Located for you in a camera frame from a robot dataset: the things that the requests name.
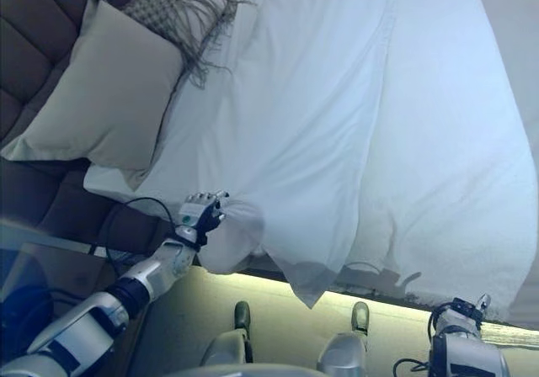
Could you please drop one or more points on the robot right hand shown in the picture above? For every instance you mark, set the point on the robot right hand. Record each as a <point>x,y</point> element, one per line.
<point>459,316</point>

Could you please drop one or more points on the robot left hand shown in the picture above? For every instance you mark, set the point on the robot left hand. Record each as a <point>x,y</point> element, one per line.
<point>198,217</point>

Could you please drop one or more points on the white duvet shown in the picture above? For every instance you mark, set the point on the white duvet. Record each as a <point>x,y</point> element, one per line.
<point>421,141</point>

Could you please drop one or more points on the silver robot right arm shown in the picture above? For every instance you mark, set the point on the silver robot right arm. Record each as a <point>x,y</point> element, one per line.
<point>467,356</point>

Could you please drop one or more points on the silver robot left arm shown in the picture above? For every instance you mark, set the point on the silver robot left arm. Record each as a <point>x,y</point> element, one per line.
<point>97,314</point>

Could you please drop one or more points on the pale fringed floor rug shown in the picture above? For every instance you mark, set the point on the pale fringed floor rug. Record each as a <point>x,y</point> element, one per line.
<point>513,332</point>

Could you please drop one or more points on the silver robot right leg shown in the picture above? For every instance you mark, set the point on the silver robot right leg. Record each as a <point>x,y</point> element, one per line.
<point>358,318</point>

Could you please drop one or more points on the silver robot leg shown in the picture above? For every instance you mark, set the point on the silver robot leg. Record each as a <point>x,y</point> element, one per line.
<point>358,318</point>
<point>242,316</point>

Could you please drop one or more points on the silver robot left leg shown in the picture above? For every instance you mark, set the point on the silver robot left leg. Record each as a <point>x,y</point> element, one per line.
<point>242,316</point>

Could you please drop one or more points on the wooden nightstand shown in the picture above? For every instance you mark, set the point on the wooden nightstand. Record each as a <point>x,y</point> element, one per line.
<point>63,259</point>

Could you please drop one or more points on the large beige pillow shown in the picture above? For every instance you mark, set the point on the large beige pillow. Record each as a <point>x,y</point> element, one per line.
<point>105,99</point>

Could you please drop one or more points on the black lamp base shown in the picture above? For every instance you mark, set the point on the black lamp base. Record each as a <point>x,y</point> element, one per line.
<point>25,301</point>

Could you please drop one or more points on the woven fringed grey cushion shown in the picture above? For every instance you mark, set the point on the woven fringed grey cushion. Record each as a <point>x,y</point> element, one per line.
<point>164,2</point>

